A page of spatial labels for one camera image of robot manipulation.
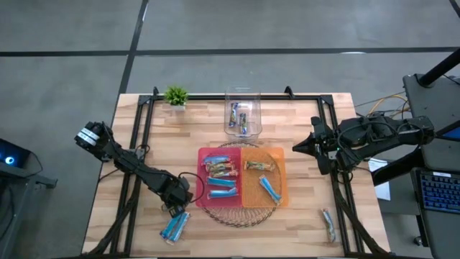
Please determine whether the black pole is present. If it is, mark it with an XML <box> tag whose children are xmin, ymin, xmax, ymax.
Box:
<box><xmin>418</xmin><ymin>47</ymin><xmax>460</xmax><ymax>88</ymax></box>

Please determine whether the yellow cable bundle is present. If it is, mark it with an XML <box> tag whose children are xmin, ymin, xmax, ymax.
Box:
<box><xmin>354</xmin><ymin>91</ymin><xmax>410</xmax><ymax>119</ymax></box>

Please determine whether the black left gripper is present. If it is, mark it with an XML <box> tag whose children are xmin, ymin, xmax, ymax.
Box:
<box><xmin>154</xmin><ymin>175</ymin><xmax>194</xmax><ymax>219</ymax></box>

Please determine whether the black computer blue light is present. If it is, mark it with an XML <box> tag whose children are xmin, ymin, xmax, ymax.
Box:
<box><xmin>0</xmin><ymin>138</ymin><xmax>32</xmax><ymax>170</ymax></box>

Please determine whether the backlit keyboard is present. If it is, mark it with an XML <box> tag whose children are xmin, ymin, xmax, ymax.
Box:
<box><xmin>416</xmin><ymin>168</ymin><xmax>460</xmax><ymax>215</ymax></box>

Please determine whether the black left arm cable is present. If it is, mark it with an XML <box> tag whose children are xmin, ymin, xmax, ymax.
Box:
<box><xmin>178</xmin><ymin>171</ymin><xmax>206</xmax><ymax>205</ymax></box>

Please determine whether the black equipment stand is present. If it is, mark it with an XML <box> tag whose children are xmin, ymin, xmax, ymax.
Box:
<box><xmin>371</xmin><ymin>149</ymin><xmax>425</xmax><ymax>187</ymax></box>

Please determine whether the black aluminium table frame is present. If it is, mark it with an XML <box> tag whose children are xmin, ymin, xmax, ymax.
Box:
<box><xmin>80</xmin><ymin>86</ymin><xmax>391</xmax><ymax>259</ymax></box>

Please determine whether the clear plastic bin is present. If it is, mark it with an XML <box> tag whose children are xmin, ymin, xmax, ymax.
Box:
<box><xmin>224</xmin><ymin>85</ymin><xmax>263</xmax><ymax>144</ymax></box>

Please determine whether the orange translucent plastic bin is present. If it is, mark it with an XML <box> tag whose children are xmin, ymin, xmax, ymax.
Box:
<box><xmin>239</xmin><ymin>146</ymin><xmax>290</xmax><ymax>209</ymax></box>

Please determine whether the white paper sheet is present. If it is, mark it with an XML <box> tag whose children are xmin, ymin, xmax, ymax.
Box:
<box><xmin>368</xmin><ymin>157</ymin><xmax>392</xmax><ymax>201</ymax></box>

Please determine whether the small green potted plant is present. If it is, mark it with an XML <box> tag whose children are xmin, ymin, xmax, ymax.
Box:
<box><xmin>163</xmin><ymin>85</ymin><xmax>190</xmax><ymax>112</ymax></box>

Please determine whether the black side cart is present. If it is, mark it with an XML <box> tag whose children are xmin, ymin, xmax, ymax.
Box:
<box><xmin>0</xmin><ymin>138</ymin><xmax>58</xmax><ymax>259</ymax></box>

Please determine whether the round wire basket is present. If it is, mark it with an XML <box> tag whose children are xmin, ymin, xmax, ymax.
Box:
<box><xmin>199</xmin><ymin>141</ymin><xmax>283</xmax><ymax>228</ymax></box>

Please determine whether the grey desk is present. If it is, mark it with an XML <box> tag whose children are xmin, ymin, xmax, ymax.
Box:
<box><xmin>402</xmin><ymin>73</ymin><xmax>460</xmax><ymax>259</ymax></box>

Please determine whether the green Chewy granola bar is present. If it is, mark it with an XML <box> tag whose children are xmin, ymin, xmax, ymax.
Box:
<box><xmin>321</xmin><ymin>207</ymin><xmax>338</xmax><ymax>243</ymax></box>
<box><xmin>244</xmin><ymin>160</ymin><xmax>277</xmax><ymax>173</ymax></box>

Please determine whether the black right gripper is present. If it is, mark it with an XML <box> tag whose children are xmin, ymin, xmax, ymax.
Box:
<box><xmin>292</xmin><ymin>115</ymin><xmax>346</xmax><ymax>176</ymax></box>

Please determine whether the tablet screen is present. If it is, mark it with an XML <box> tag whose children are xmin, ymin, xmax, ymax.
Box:
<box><xmin>433</xmin><ymin>119</ymin><xmax>460</xmax><ymax>142</ymax></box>

